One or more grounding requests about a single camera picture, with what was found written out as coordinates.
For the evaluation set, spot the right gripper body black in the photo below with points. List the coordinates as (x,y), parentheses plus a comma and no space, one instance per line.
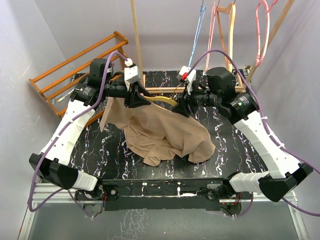
(202,98)

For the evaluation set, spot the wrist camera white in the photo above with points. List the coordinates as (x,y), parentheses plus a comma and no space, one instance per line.
(187,75)
(131,73)

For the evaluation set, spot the orange wooden shelf rack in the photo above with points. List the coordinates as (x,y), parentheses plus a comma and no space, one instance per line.
(60,80)

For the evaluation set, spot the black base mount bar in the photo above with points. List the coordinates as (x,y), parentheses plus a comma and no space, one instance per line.
(157,194)

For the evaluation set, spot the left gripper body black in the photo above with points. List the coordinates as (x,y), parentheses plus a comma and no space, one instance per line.
(117,90)

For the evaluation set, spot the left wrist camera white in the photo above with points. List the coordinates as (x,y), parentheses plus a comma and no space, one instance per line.
(131,73)

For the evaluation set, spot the wooden clothes rack frame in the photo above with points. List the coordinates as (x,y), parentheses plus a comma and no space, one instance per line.
(269,36)

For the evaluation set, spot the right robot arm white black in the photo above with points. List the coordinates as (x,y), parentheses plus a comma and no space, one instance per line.
(284,172)

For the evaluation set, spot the wooden hanger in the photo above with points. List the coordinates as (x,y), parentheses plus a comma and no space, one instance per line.
(230,10)

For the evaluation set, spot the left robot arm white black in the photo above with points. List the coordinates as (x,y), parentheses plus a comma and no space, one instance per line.
(52,163)

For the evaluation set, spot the gold yellow hanger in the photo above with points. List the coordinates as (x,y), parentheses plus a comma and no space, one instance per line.
(166,94)

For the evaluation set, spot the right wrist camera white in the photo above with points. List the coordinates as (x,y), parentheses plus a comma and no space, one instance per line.
(187,75)

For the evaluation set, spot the beige t shirt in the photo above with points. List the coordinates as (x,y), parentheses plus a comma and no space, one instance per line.
(157,134)

